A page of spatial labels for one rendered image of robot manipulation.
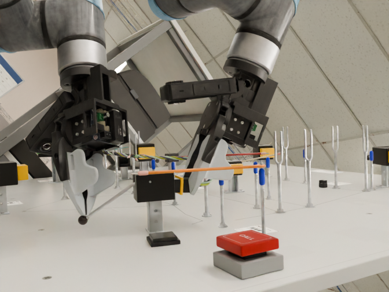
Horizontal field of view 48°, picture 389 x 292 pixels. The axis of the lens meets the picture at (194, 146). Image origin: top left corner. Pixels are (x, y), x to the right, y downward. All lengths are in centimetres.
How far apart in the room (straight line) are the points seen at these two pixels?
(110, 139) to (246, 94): 22
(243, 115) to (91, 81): 23
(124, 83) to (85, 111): 113
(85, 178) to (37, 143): 12
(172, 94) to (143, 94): 114
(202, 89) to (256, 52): 10
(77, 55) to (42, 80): 769
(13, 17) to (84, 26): 10
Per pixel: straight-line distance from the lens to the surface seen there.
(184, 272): 49
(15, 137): 157
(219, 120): 63
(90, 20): 71
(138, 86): 177
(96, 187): 66
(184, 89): 64
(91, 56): 68
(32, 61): 845
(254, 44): 67
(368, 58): 335
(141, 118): 177
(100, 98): 64
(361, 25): 323
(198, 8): 71
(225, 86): 66
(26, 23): 73
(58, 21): 72
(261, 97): 68
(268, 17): 69
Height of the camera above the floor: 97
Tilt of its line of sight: 21 degrees up
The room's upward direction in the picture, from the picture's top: 47 degrees clockwise
